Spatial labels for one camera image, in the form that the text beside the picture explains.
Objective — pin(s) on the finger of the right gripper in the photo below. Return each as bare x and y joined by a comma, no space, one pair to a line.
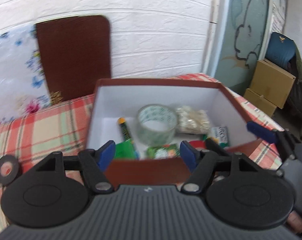
261,132
211,145

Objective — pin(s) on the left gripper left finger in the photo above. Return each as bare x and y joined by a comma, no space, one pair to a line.
92,164

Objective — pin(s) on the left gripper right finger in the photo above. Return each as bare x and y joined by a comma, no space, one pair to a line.
202,165

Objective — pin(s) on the cotton swabs bag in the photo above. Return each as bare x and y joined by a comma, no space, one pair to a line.
191,121

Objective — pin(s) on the black tape roll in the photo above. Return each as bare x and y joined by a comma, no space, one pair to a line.
10,169

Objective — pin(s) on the green white small packet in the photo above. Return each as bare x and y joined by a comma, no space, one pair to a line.
220,136

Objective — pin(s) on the green floral packet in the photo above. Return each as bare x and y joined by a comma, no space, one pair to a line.
163,152

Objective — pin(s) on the dark hanging jacket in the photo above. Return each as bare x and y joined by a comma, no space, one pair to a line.
295,96

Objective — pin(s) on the red plaid bedsheet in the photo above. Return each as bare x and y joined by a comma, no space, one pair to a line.
62,127

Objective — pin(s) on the lower cardboard box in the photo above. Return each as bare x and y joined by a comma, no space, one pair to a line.
260,102

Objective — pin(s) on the yellow green marker pen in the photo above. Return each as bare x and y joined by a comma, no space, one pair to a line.
125,130

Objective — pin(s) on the upper cardboard box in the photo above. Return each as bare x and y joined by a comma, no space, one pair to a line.
272,82

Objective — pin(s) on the red cardboard box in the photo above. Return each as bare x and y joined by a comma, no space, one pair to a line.
116,98

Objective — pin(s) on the clear packing tape roll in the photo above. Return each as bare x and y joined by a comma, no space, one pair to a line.
156,125

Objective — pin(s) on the cartoon painted door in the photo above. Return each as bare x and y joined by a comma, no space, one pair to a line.
243,38

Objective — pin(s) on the dark brown headboard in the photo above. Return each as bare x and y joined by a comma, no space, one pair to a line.
75,53

